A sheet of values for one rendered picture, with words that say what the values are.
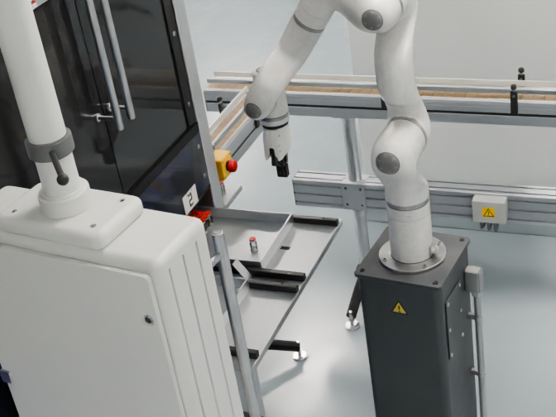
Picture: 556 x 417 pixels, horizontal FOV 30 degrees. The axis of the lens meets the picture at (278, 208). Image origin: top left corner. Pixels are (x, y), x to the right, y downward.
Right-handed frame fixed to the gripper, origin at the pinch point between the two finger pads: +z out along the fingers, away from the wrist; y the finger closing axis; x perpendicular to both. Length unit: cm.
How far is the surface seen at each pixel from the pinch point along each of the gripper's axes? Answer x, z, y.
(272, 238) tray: -5.3, 22.1, 3.3
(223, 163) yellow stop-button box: -27.6, 8.7, -15.7
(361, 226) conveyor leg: -12, 76, -86
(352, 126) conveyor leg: -11, 32, -87
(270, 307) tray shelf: 6.8, 22.3, 34.8
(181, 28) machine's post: -28.2, -39.6, -7.7
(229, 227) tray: -21.3, 22.1, -0.6
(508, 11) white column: 36, 9, -144
